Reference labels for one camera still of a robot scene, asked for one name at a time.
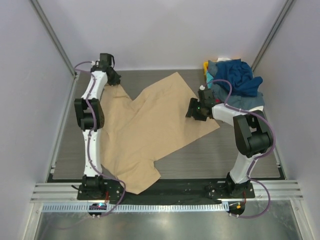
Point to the grey-blue t-shirt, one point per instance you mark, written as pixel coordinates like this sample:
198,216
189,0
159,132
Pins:
238,101

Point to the beige t-shirt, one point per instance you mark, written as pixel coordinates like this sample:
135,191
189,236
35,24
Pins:
137,132

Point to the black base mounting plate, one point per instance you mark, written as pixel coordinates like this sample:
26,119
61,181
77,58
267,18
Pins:
169,192

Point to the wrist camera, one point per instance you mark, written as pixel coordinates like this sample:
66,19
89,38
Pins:
105,61
206,96

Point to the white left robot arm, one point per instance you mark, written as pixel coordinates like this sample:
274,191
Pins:
91,119

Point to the cyan t-shirt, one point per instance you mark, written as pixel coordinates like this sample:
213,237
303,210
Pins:
209,79

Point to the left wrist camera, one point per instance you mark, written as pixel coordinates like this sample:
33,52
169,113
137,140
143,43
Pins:
105,61

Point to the yellow plastic bin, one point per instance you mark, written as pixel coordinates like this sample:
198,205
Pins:
207,64

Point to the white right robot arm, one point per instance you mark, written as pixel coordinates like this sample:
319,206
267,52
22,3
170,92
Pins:
253,138

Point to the slotted cable duct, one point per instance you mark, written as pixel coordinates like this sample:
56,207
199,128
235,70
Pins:
127,208

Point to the aluminium frame rail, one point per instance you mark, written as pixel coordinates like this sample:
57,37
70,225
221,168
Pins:
268,189

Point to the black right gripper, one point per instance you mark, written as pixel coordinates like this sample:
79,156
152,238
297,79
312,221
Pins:
192,110

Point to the dark blue t-shirt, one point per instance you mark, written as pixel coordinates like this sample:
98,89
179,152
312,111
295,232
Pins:
240,75

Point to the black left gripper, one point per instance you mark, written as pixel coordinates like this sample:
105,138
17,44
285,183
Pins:
114,78

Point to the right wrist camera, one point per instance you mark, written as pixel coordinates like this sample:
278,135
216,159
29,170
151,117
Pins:
206,96

